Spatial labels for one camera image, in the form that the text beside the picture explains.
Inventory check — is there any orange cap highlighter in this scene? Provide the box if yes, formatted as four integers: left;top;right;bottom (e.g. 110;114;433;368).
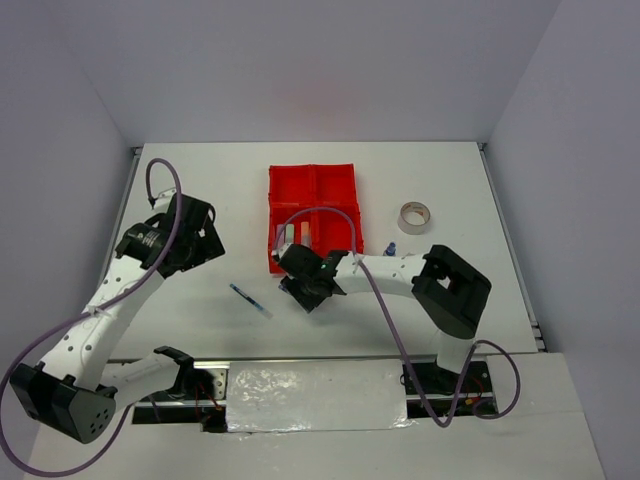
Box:
300;222;311;247

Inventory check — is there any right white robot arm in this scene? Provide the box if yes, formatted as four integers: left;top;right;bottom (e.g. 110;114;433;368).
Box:
272;243;492;391

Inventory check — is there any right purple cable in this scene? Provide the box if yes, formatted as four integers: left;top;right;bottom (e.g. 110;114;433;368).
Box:
272;206;522;429

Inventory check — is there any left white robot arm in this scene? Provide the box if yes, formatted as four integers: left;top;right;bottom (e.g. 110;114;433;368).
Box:
9;194;225;444

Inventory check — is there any red four-compartment bin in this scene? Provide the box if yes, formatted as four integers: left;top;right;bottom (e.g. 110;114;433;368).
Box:
267;164;364;256

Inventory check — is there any large white tape roll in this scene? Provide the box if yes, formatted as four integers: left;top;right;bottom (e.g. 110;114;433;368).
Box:
397;201;431;235

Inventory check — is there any green cap highlighter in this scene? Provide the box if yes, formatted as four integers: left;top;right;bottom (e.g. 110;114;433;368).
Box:
284;223;295;244

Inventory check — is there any purple cable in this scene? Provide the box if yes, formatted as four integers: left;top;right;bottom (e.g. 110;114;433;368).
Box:
0;158;182;477
272;206;522;429

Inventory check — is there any clear blue-cap spray bottle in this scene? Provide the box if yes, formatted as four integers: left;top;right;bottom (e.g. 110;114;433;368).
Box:
383;242;396;257

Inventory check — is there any purple cap highlighter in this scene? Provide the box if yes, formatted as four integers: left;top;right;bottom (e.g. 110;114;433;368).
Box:
274;224;285;249

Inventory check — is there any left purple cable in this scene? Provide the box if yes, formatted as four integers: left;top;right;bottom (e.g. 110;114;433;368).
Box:
0;158;182;477

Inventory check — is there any silver foil sheet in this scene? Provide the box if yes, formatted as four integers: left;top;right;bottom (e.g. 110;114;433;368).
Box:
226;359;410;433

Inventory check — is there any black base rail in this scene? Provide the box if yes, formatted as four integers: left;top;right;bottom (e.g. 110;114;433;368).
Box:
133;359;497;434

